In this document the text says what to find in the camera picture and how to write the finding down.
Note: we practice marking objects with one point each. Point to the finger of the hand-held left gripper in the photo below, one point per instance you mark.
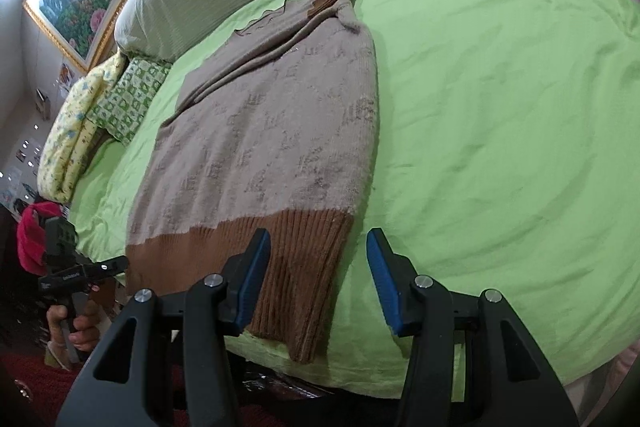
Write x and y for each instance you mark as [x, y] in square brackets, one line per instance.
[111, 267]

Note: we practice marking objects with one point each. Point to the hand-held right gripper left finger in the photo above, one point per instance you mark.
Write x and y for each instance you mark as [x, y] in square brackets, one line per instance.
[253, 278]

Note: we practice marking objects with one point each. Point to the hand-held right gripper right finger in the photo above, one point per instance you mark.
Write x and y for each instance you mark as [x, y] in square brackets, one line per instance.
[384, 279]

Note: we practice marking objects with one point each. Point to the beige knit sweater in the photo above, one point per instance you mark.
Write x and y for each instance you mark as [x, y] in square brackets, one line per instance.
[260, 132]

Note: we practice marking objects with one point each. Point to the person's left hand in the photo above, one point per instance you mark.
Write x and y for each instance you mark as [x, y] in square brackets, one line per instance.
[80, 326]

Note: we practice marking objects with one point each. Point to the red cloth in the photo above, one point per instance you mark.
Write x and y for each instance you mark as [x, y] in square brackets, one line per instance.
[32, 232]

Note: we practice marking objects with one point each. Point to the yellow printed quilt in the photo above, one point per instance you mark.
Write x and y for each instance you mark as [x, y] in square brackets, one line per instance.
[65, 142]

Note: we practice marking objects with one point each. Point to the green checkered pillow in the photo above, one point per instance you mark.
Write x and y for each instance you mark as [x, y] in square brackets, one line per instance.
[127, 99]

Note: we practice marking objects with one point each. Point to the green bed sheet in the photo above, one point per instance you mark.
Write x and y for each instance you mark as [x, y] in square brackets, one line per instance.
[500, 132]

